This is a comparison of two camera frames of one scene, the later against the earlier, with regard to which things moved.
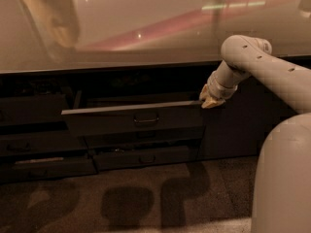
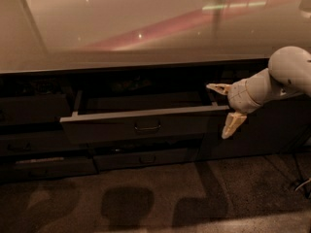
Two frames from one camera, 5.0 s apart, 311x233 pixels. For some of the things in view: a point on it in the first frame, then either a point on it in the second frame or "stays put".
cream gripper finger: (208, 100) -> (233, 121)
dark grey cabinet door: (233, 128) stays put
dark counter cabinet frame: (70, 122) stays put
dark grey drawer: (27, 169) stays put
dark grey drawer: (168, 112) -> (181, 125)
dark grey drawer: (33, 109) stays put
